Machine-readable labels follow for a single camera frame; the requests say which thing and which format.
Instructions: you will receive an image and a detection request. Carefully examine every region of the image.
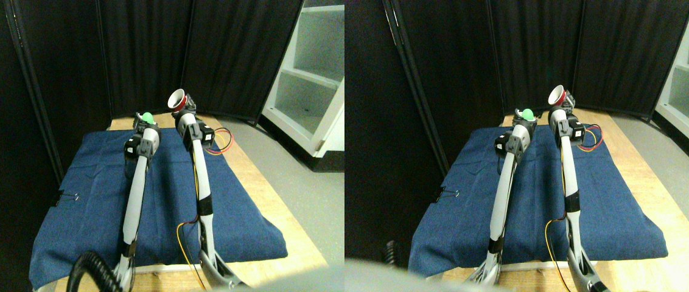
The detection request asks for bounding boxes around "dark blue cloth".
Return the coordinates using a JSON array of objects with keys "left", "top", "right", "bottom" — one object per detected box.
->
[
  {"left": 29, "top": 126, "right": 289, "bottom": 288},
  {"left": 408, "top": 123, "right": 668, "bottom": 278}
]

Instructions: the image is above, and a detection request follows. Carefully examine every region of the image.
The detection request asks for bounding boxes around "black curtain stand pole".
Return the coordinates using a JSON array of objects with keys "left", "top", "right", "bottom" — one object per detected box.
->
[
  {"left": 381, "top": 0, "right": 450, "bottom": 178},
  {"left": 2, "top": 0, "right": 66, "bottom": 183}
]

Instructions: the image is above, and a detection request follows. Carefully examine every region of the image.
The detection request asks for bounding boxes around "yellow wire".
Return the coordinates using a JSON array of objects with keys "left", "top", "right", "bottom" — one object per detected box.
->
[
  {"left": 545, "top": 218, "right": 571, "bottom": 292},
  {"left": 175, "top": 221, "right": 206, "bottom": 290}
]

